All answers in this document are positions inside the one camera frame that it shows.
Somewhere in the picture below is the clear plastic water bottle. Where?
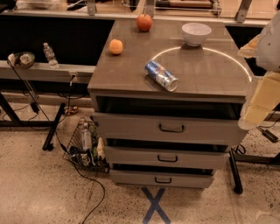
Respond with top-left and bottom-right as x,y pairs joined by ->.
43,43 -> 59,68

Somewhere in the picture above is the grey drawer cabinet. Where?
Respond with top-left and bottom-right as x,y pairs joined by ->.
88,19 -> 253,188

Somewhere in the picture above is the blue silver drink can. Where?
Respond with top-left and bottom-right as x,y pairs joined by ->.
144,60 -> 179,92

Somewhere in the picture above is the black power adapter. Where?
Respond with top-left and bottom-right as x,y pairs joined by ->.
258,127 -> 279,143

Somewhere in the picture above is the round dish with items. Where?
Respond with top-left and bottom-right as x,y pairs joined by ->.
7,52 -> 35,69

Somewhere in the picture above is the red apple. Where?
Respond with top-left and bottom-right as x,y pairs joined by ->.
136,14 -> 152,32

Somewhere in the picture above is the bottom grey drawer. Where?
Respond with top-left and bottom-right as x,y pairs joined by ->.
110,170 -> 214,188

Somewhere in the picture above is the white bowl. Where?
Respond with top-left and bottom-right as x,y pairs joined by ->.
182,23 -> 212,46

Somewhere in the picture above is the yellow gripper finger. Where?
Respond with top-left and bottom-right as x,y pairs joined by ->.
238,35 -> 259,59
238,71 -> 280,130

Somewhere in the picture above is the small orange fruit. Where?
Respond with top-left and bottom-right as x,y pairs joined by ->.
109,39 -> 123,55

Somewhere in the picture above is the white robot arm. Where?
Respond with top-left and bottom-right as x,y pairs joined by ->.
238,12 -> 280,130

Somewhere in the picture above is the black table leg left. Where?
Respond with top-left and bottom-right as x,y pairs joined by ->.
0,93 -> 66,151

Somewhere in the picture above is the middle grey drawer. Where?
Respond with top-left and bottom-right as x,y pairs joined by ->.
105,146 -> 228,170

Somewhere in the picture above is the grey drawer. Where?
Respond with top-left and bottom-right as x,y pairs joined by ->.
94,113 -> 248,145
105,146 -> 228,170
110,170 -> 214,188

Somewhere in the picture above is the blue tape cross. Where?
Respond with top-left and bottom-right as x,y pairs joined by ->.
142,187 -> 171,224

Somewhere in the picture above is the wire basket with trash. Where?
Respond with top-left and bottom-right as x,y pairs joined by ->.
64,116 -> 109,173

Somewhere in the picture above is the black table leg right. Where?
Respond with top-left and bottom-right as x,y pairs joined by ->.
229,150 -> 280,194

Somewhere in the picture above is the grey side shelf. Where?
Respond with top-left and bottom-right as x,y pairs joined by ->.
0,60 -> 95,84

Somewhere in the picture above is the black table leg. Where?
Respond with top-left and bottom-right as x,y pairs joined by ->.
229,150 -> 280,194
0,93 -> 66,151

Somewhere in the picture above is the top grey drawer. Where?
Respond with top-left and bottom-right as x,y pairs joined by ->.
94,113 -> 248,145

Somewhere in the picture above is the black floor cable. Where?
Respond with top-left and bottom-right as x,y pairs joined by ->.
7,59 -> 106,224

